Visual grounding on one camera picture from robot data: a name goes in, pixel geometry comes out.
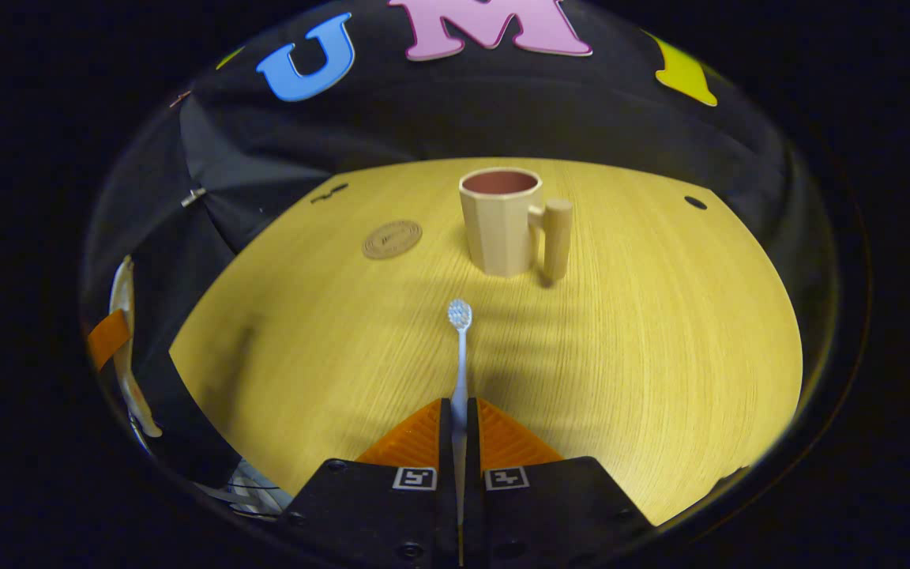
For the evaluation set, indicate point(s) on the round brown coaster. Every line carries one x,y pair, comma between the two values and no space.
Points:
392,239

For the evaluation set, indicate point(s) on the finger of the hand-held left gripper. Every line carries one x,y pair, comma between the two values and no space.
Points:
109,338

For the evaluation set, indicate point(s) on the copper cloth clip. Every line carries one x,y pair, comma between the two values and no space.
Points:
180,99

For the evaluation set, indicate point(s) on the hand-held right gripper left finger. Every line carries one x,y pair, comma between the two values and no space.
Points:
445,474

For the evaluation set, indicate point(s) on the white toothbrush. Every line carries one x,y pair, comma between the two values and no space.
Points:
460,314

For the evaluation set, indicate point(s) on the black backdrop cloth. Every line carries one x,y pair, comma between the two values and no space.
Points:
423,111

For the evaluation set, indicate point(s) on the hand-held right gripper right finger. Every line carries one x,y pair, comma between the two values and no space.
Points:
471,450

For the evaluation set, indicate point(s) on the beige cup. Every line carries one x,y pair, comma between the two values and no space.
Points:
498,237

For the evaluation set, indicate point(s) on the silver cloth clip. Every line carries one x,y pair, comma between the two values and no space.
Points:
193,196

